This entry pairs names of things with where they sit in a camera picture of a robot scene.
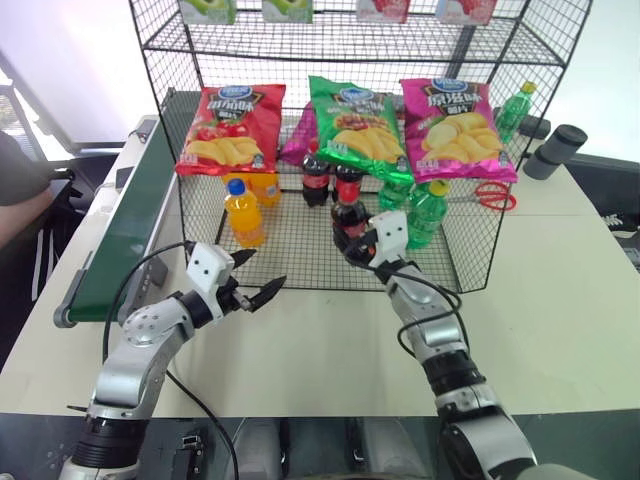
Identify green drink carton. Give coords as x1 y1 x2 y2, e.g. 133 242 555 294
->
178 0 237 25
261 0 315 25

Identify orange soda bottle blue cap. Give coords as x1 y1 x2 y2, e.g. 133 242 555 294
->
223 178 265 250

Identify green potato chips bag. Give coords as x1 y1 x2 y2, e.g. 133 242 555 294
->
307 74 416 186

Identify black wire mesh rack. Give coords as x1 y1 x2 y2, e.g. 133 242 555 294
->
127 0 594 296

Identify green soda bottle yellow cap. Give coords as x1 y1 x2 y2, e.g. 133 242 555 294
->
405 180 451 250
494 81 538 145

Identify red handled scissors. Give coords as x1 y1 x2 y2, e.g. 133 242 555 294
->
447 180 518 212

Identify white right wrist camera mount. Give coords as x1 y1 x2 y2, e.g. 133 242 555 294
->
372 211 410 262

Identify black striped garment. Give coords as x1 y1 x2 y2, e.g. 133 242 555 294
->
27 217 74 302

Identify person in dark shirt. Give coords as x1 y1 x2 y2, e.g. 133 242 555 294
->
0 129 76 250

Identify pink drink carton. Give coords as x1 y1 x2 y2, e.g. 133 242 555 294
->
355 0 411 24
433 0 499 26

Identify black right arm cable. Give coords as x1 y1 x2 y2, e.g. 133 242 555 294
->
357 262 464 359

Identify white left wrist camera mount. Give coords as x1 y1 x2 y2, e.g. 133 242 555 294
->
185 243 235 319

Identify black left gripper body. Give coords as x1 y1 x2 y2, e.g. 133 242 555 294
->
215 277 252 316

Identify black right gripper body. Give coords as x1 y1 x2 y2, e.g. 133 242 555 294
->
341 227 380 268

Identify purple snack bag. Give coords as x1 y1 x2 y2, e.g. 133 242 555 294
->
278 104 319 169

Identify magenta potato chips bag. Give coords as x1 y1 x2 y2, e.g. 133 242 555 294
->
399 77 519 185

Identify green conveyor belt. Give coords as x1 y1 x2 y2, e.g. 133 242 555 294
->
53 87 201 329

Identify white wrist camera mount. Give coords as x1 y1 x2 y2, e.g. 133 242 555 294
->
372 211 410 262
185 243 235 319

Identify red potato chips bag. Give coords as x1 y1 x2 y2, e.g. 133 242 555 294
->
174 83 287 177

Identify cola bottle red cap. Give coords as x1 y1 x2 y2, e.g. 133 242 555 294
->
301 139 335 209
332 162 366 201
330 187 372 251

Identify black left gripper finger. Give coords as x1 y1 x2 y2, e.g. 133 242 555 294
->
246 275 288 314
228 247 258 274

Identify grey and black cylinder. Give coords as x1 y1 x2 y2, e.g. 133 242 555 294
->
522 124 589 180

